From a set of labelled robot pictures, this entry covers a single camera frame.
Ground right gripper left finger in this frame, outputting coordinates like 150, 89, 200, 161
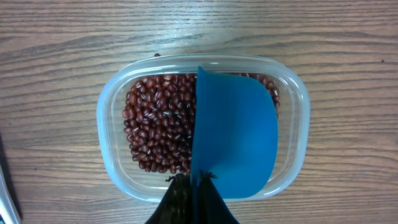
146, 174, 192, 224

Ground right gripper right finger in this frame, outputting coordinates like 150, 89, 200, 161
198, 170, 239, 224

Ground blue measuring scoop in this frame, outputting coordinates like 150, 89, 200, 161
191, 67, 278, 223

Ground white kitchen scale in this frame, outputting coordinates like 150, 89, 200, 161
1, 167, 21, 224

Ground red beans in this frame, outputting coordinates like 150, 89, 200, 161
122, 71, 279, 175

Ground clear plastic container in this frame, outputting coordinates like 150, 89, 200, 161
96, 54, 310, 202

